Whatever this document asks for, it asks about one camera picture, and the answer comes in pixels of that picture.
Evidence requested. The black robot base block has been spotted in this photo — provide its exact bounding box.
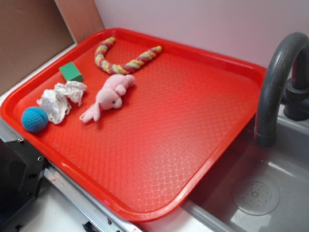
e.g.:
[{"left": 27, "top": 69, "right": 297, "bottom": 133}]
[{"left": 0, "top": 140, "right": 47, "bottom": 229}]

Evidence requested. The green block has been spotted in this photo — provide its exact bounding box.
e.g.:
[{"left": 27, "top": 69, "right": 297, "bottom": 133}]
[{"left": 59, "top": 62, "right": 84, "bottom": 82}]

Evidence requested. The red plastic tray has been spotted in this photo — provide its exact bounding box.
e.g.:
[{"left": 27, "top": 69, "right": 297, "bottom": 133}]
[{"left": 0, "top": 29, "right": 266, "bottom": 222}]

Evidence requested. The pink plush bunny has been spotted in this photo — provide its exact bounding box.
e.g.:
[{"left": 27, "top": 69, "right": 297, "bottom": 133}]
[{"left": 80, "top": 74, "right": 135, "bottom": 123}]

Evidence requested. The crumpled white cloth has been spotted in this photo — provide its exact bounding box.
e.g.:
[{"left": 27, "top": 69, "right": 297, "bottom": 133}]
[{"left": 37, "top": 81, "right": 87, "bottom": 124}]

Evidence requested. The blue knitted ball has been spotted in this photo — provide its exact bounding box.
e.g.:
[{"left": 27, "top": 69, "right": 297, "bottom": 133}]
[{"left": 21, "top": 107, "right": 48, "bottom": 133}]

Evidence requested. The grey toy sink basin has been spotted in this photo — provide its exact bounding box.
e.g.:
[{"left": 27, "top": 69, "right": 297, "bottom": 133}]
[{"left": 183, "top": 117, "right": 309, "bottom": 232}]

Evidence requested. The grey curved faucet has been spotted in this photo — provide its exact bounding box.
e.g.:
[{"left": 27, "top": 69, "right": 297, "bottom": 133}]
[{"left": 254, "top": 32, "right": 309, "bottom": 147}]

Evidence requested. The brown cardboard panel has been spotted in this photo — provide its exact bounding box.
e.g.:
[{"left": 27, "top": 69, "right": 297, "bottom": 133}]
[{"left": 0, "top": 0, "right": 74, "bottom": 94}]

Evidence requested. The multicoloured twisted rope toy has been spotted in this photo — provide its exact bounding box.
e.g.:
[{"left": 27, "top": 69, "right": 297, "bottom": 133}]
[{"left": 94, "top": 37, "right": 163, "bottom": 75}]

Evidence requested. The aluminium rail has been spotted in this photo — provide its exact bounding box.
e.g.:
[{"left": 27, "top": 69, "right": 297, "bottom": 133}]
[{"left": 44, "top": 166, "right": 147, "bottom": 232}]

